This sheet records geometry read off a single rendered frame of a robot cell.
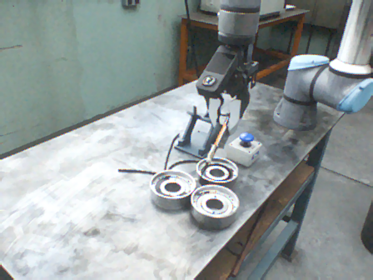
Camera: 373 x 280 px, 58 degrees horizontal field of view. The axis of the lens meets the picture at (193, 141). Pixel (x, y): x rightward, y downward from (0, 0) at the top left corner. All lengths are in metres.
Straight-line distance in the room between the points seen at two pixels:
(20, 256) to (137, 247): 0.21
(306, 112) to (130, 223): 0.70
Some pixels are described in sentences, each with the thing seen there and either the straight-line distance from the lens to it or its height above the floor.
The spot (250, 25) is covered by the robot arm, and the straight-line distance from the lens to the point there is 0.65.
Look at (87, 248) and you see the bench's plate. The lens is 0.70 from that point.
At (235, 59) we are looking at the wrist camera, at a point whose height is 1.13.
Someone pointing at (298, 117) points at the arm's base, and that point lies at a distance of 1.16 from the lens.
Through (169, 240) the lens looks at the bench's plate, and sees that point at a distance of 0.70.
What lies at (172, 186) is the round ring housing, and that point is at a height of 0.82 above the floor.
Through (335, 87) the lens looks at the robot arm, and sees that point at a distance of 1.06.
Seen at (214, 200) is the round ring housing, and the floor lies 0.82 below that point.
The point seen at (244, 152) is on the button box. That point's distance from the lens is 0.91.
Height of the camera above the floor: 1.32
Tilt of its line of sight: 31 degrees down
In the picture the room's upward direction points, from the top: 4 degrees clockwise
